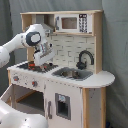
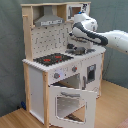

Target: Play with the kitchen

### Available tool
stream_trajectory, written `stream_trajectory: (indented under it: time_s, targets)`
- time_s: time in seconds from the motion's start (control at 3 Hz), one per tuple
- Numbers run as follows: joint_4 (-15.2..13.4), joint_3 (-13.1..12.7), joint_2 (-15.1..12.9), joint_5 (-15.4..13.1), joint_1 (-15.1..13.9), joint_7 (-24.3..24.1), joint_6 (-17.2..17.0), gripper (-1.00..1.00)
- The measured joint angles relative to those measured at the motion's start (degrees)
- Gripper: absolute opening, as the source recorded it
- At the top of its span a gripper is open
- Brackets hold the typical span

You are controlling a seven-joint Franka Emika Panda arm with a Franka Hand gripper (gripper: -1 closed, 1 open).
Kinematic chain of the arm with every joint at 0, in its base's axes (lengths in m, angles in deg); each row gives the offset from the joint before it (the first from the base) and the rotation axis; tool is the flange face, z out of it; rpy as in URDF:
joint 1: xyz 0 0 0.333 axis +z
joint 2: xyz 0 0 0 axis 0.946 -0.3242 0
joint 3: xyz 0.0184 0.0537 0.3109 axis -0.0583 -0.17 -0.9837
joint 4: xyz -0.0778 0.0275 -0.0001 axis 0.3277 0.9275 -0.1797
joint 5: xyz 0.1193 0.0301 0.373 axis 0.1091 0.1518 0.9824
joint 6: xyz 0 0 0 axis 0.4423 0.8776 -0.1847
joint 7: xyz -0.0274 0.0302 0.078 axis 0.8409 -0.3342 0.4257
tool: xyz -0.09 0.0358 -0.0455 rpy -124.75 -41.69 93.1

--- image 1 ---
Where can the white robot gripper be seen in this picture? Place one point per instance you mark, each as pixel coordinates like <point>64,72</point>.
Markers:
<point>43,53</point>

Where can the white toy microwave door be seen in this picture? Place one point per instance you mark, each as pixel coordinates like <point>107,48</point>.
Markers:
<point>73,23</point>

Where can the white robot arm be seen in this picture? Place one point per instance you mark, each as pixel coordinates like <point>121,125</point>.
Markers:
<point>33,37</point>

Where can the white wooden toy kitchen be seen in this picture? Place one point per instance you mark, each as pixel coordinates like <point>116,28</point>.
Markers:
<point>67,48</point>

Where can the black toy stovetop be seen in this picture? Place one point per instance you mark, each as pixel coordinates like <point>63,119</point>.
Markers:
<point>32,67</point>

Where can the right red stove knob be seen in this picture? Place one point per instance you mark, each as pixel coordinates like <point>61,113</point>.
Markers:
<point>34,83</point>

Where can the red stove knob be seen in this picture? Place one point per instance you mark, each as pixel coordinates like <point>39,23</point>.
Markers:
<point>16,78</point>
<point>34,83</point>

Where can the black toy faucet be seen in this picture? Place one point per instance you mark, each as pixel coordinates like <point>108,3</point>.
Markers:
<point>82,64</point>

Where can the silver toy sink basin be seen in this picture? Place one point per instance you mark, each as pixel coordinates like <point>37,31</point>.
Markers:
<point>72,73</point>

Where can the left red stove knob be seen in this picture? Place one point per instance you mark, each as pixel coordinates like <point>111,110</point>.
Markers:
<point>16,78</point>

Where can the white dishwasher cabinet door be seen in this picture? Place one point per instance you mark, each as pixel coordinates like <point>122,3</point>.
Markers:
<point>63,105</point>

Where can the white toy oven door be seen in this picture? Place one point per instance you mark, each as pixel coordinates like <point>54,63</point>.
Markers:
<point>6,100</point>

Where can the grey backdrop curtain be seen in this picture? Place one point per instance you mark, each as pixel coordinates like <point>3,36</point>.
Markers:
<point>115,42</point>

